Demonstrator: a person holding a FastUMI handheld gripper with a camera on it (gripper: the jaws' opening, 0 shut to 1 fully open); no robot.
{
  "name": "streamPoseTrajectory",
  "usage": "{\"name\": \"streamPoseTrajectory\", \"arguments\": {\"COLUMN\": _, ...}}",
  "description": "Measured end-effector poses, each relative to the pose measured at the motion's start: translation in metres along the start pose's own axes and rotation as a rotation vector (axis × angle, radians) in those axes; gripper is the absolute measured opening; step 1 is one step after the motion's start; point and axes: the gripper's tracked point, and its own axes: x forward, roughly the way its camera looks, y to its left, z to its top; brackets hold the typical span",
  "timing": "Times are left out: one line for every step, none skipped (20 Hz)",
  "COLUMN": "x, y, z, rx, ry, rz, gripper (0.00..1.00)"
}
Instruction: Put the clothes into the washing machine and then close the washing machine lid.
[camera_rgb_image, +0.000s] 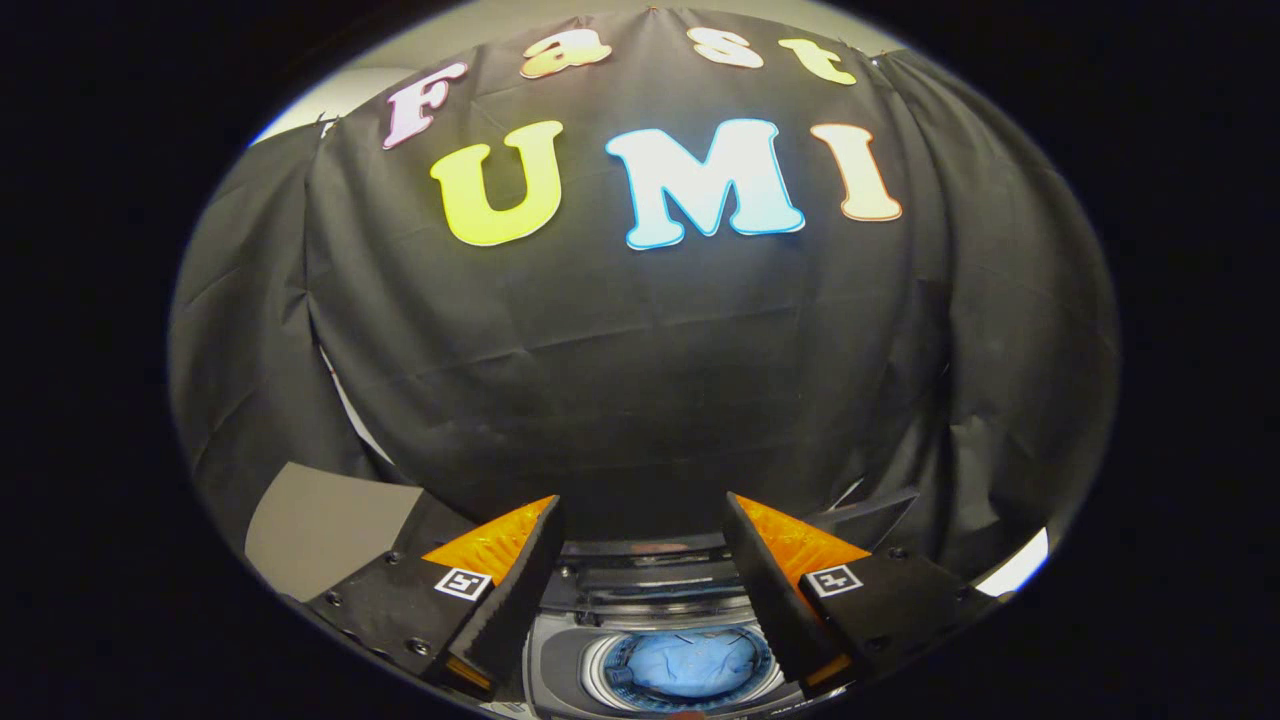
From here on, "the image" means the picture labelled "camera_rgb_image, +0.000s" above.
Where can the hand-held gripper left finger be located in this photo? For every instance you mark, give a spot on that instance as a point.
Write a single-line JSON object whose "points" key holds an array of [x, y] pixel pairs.
{"points": [[525, 590]]}

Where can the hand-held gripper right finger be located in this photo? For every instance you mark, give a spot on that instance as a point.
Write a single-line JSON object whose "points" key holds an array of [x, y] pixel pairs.
{"points": [[765, 600]]}

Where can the grey washing machine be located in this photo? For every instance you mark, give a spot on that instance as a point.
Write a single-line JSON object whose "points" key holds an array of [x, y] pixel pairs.
{"points": [[560, 660]]}

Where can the light blue polo shirt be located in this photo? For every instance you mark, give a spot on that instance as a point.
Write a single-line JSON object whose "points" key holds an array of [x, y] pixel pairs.
{"points": [[690, 665]]}

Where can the grey cabinet with dark top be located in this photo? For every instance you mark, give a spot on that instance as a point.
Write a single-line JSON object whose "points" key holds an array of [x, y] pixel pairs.
{"points": [[330, 520]]}

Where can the black backdrop cloth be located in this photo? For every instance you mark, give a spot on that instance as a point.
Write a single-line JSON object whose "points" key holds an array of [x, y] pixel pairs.
{"points": [[650, 380]]}

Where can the white board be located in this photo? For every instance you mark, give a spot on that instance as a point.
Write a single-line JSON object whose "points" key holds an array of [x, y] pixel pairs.
{"points": [[1020, 565]]}

